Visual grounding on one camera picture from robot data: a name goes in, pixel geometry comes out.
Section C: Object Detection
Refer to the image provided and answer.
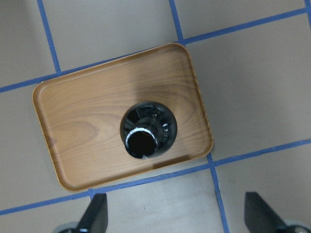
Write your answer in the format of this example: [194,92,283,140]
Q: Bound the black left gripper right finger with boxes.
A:
[244,192,286,233]

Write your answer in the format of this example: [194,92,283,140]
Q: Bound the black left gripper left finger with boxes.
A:
[77,193,108,233]

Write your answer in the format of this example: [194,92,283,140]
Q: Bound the wooden tray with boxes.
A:
[32,43,214,191]

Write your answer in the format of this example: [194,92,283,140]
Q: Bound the dark wine bottle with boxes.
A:
[120,101,178,159]

